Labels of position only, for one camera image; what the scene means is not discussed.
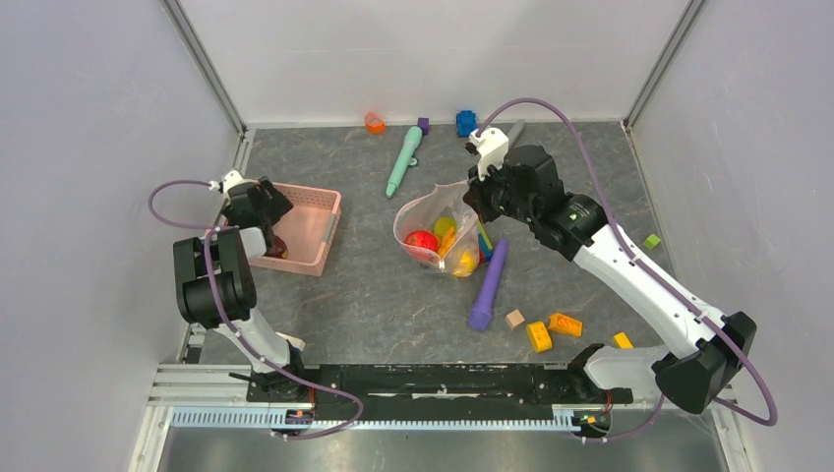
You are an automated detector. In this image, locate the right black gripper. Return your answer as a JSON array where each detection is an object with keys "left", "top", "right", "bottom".
[{"left": 464, "top": 154, "right": 537, "bottom": 225}]

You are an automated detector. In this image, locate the dark red mangosteen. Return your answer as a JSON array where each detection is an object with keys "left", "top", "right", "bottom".
[{"left": 265, "top": 235, "right": 288, "bottom": 260}]

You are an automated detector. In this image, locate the yellow starfruit toy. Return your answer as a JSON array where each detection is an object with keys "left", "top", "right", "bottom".
[{"left": 433, "top": 216, "right": 456, "bottom": 239}]

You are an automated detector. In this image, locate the orange wrinkled fruit toy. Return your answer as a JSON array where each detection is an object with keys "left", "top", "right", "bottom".
[{"left": 438, "top": 227, "right": 456, "bottom": 259}]

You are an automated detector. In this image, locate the yellow pear toy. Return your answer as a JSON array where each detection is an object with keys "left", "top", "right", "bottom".
[{"left": 452, "top": 251, "right": 480, "bottom": 277}]

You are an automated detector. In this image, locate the clear zip top bag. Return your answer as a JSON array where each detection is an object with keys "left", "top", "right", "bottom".
[{"left": 392, "top": 181, "right": 481, "bottom": 278}]

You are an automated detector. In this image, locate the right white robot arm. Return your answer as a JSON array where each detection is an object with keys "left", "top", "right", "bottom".
[{"left": 463, "top": 145, "right": 757, "bottom": 414}]

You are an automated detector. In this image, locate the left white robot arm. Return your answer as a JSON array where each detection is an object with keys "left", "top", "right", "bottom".
[{"left": 173, "top": 170, "right": 309, "bottom": 401}]

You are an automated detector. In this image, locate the pink plastic basket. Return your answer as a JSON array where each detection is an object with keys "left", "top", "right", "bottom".
[{"left": 220, "top": 182, "right": 341, "bottom": 276}]

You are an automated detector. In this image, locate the multicolour brick stack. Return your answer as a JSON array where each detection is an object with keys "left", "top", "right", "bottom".
[{"left": 477, "top": 221, "right": 494, "bottom": 263}]

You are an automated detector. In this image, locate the blue toy car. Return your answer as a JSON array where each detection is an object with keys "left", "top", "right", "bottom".
[{"left": 455, "top": 110, "right": 478, "bottom": 138}]

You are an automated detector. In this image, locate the purple cube block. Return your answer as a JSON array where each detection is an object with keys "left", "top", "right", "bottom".
[{"left": 417, "top": 117, "right": 430, "bottom": 136}]

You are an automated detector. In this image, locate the mint green toy microphone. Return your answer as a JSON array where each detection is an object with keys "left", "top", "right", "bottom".
[{"left": 385, "top": 126, "right": 423, "bottom": 199}]

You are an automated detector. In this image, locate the tan wooden cube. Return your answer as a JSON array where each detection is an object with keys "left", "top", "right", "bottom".
[{"left": 505, "top": 310, "right": 525, "bottom": 330}]

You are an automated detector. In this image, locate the lime green cube block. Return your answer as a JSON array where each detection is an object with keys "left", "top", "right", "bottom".
[{"left": 643, "top": 233, "right": 661, "bottom": 250}]

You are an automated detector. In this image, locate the orange toy brick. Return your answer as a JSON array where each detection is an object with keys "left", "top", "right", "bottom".
[{"left": 547, "top": 313, "right": 583, "bottom": 337}]

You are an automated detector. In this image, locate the purple toy microphone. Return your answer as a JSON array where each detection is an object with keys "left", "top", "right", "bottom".
[{"left": 468, "top": 239, "right": 509, "bottom": 331}]

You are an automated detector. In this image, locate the orange semicircle block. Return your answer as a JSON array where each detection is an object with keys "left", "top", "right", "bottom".
[{"left": 364, "top": 112, "right": 387, "bottom": 135}]

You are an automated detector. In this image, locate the yellow toy brick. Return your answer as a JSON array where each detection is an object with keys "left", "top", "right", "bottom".
[{"left": 525, "top": 322, "right": 553, "bottom": 353}]

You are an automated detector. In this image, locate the yellow flat block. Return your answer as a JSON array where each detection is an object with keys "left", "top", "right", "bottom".
[{"left": 613, "top": 331, "right": 634, "bottom": 349}]

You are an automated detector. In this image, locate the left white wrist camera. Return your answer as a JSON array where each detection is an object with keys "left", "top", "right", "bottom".
[{"left": 208, "top": 169, "right": 246, "bottom": 194}]

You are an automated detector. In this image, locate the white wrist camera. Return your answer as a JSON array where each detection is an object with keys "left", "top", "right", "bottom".
[
  {"left": 208, "top": 169, "right": 246, "bottom": 194},
  {"left": 465, "top": 127, "right": 509, "bottom": 181}
]

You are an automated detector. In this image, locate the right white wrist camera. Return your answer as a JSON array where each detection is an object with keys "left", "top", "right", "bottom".
[{"left": 465, "top": 127, "right": 509, "bottom": 181}]

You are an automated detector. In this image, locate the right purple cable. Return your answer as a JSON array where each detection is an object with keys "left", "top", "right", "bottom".
[{"left": 474, "top": 97, "right": 779, "bottom": 444}]

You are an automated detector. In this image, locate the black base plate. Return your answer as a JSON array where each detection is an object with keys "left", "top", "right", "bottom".
[{"left": 244, "top": 364, "right": 633, "bottom": 422}]

